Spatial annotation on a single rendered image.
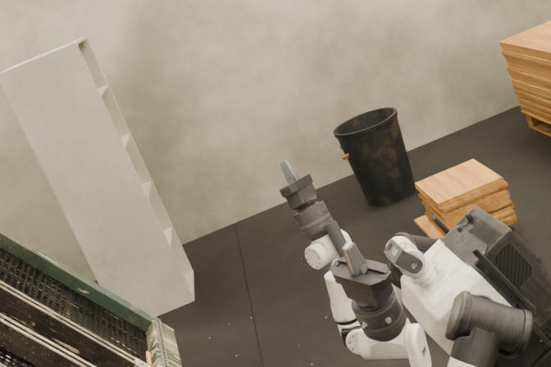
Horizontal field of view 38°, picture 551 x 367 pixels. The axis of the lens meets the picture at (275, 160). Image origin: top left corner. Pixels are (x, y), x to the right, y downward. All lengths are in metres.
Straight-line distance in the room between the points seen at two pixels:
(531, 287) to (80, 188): 4.30
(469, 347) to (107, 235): 4.42
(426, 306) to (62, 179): 4.24
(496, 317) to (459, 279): 0.16
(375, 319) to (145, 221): 4.42
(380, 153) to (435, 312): 4.37
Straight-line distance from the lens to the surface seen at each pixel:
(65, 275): 3.44
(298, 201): 2.09
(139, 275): 5.97
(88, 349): 2.90
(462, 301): 1.70
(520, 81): 6.71
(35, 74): 5.70
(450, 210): 4.93
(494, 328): 1.71
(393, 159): 6.20
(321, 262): 2.09
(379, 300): 1.48
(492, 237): 1.87
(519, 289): 1.90
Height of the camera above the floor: 2.18
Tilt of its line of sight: 14 degrees down
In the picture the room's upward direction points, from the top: 22 degrees counter-clockwise
